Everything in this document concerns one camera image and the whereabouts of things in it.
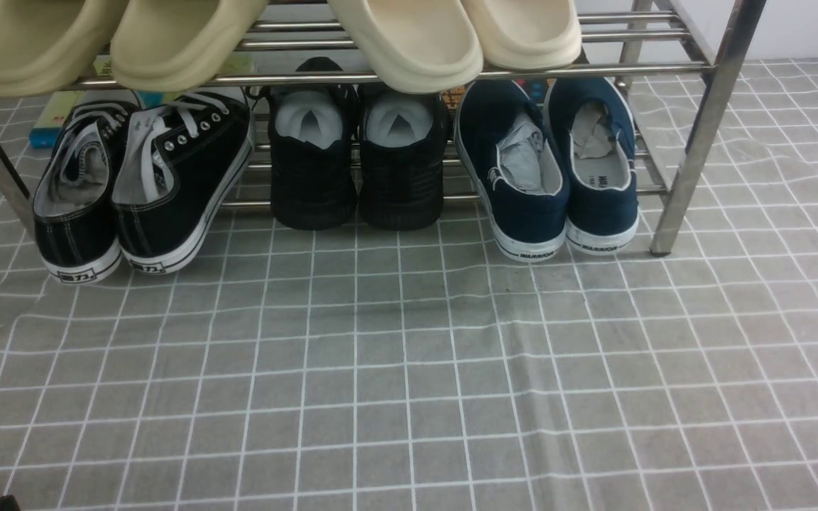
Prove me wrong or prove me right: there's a navy slip-on shoe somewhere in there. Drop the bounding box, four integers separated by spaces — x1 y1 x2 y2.
452 80 570 263
542 77 638 256

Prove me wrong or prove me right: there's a steel shoe rack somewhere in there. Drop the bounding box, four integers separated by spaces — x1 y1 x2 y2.
0 1 766 258

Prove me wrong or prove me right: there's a blue book behind rack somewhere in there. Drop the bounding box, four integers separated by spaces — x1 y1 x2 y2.
28 55 140 149

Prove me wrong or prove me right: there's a black knit shoe right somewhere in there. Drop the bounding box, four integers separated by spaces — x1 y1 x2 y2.
358 84 452 231

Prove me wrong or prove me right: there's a black knit shoe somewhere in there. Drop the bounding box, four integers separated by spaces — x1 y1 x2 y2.
358 84 452 231
258 84 360 231

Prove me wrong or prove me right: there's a grey checked floor cloth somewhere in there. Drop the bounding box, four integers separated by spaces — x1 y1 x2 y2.
0 59 818 510

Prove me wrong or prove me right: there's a black knit shoe left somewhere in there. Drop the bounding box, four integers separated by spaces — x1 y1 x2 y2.
258 84 360 231

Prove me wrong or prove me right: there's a cream slipper centre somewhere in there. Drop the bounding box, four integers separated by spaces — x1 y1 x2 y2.
327 1 484 94

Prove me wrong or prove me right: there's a cream slipper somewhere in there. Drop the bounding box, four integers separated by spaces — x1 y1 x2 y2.
327 1 484 94
462 1 582 70

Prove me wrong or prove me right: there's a cream slipper right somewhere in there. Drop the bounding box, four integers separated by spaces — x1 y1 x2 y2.
462 1 582 70

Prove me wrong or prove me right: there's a black canvas sneaker right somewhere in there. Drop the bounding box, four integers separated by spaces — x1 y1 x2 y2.
110 87 254 275

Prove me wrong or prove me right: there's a black canvas sneaker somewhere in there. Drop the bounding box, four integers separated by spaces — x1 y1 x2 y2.
32 91 141 285
110 87 254 275

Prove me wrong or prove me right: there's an olive slipper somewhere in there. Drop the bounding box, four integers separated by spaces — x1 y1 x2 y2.
110 1 269 92
0 1 128 97

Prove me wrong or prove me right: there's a black canvas sneaker left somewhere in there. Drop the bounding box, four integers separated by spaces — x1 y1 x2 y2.
32 91 141 285

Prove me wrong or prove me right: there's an olive slipper far left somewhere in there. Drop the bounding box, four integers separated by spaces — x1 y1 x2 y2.
0 1 128 97

